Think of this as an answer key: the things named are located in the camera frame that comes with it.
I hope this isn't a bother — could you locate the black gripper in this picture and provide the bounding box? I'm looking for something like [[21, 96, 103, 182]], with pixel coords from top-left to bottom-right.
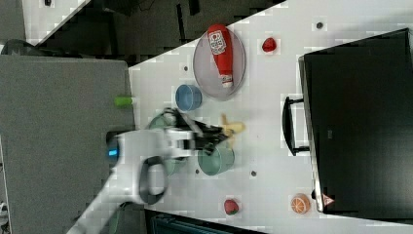
[[164, 107, 233, 153]]

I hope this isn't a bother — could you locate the yellow toy banana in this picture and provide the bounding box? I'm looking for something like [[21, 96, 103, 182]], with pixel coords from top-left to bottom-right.
[[221, 114, 245, 148]]

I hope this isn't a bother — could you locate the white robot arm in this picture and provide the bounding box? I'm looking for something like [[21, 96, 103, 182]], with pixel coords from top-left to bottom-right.
[[66, 107, 245, 234]]

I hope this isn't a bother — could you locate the black toaster oven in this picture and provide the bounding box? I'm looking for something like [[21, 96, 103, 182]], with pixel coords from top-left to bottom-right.
[[282, 28, 413, 224]]

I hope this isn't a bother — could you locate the green mug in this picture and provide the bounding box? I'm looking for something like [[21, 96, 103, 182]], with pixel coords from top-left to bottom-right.
[[198, 146, 235, 176]]

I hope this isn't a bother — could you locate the blue bowl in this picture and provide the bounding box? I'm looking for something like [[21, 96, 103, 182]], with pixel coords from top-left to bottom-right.
[[175, 85, 203, 111]]

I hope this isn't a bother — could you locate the grey round plate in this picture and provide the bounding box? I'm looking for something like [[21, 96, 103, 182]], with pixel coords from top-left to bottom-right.
[[193, 31, 245, 101]]

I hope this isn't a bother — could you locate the large red strawberry toy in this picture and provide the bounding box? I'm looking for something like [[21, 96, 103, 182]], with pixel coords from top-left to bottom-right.
[[224, 199, 240, 215]]

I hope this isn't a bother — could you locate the red ketchup bottle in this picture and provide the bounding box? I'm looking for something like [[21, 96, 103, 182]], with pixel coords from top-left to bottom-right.
[[207, 23, 234, 88]]

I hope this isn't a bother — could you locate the green cylinder clamp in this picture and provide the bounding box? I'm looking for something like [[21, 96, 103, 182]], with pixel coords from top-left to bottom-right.
[[114, 97, 133, 107]]

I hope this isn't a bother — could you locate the small red strawberry toy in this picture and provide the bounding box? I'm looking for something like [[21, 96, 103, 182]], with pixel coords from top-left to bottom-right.
[[262, 37, 278, 53]]

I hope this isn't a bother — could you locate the orange slice toy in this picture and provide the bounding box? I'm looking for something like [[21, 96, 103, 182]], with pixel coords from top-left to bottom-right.
[[290, 193, 311, 215]]

